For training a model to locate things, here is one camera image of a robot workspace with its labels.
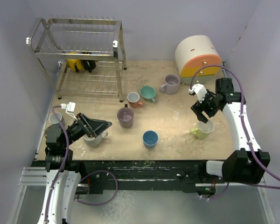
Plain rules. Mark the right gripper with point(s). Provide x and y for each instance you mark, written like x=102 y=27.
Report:
x=199 y=108

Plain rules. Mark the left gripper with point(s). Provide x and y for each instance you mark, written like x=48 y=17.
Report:
x=93 y=126

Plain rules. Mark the lime green mug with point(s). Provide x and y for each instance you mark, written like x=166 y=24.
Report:
x=202 y=130

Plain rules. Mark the black mug white interior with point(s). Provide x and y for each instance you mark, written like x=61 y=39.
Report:
x=88 y=65

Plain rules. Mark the yellow mug black handle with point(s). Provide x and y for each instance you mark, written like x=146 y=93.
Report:
x=75 y=64

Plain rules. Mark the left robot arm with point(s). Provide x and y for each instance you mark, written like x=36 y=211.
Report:
x=62 y=175

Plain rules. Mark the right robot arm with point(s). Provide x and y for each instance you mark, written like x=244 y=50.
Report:
x=243 y=165

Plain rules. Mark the metal dish rack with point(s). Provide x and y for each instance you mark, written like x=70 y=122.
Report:
x=57 y=39

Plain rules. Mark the grey speckled mug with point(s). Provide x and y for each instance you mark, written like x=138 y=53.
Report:
x=94 y=141

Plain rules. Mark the lilac mug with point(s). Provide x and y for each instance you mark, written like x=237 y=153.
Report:
x=171 y=84

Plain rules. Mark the small grey cup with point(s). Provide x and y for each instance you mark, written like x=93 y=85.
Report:
x=53 y=120

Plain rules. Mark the salmon pink mug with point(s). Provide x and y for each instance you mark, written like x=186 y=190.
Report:
x=134 y=100

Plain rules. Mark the blue cup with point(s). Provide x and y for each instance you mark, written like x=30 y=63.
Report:
x=150 y=139

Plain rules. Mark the teal cup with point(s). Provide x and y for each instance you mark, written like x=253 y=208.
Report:
x=148 y=93

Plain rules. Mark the round drawer box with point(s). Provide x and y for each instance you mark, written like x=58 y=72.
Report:
x=196 y=56

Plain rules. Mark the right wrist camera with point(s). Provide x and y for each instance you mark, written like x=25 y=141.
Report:
x=198 y=90

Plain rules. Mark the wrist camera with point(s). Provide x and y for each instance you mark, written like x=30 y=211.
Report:
x=198 y=90
x=69 y=109

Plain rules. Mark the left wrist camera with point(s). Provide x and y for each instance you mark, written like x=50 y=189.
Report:
x=69 y=109

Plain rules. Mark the purple mug black handle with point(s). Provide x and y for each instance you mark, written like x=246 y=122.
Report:
x=125 y=117

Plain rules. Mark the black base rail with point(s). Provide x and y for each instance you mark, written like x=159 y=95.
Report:
x=188 y=176

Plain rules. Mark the aluminium frame rail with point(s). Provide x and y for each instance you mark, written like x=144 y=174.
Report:
x=33 y=176

